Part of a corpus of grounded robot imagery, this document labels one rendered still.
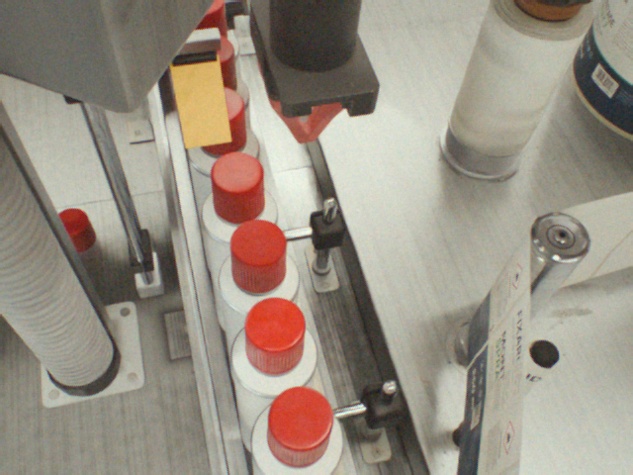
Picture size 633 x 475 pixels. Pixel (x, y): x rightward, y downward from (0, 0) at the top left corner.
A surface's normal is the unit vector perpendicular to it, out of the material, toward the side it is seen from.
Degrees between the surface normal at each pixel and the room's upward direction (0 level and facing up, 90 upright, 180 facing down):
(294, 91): 0
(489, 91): 88
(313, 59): 90
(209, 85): 55
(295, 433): 2
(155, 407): 0
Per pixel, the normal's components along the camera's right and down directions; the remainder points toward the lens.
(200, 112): 0.25, 0.38
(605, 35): -0.99, 0.08
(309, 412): 0.03, -0.50
